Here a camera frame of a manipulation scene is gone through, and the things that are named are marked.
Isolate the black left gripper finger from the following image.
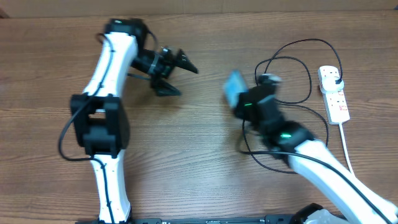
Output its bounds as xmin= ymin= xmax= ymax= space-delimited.
xmin=174 ymin=49 xmax=198 ymax=74
xmin=151 ymin=79 xmax=181 ymax=96

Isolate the blue Galaxy smartphone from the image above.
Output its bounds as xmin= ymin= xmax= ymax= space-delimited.
xmin=223 ymin=70 xmax=248 ymax=109

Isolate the black USB charger cable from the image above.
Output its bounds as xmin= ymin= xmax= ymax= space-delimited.
xmin=238 ymin=38 xmax=344 ymax=175

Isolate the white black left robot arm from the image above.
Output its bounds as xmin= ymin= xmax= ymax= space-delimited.
xmin=68 ymin=18 xmax=198 ymax=223

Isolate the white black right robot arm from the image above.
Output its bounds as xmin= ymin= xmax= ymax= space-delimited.
xmin=234 ymin=85 xmax=397 ymax=223

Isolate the white charger plug adapter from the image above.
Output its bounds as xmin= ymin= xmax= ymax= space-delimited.
xmin=320 ymin=77 xmax=345 ymax=94

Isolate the white power strip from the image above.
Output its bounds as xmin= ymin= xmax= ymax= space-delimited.
xmin=318 ymin=65 xmax=350 ymax=124

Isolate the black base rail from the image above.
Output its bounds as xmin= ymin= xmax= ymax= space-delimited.
xmin=74 ymin=213 xmax=312 ymax=224

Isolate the brown cardboard wall panel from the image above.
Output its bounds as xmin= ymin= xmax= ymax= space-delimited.
xmin=1 ymin=0 xmax=397 ymax=18

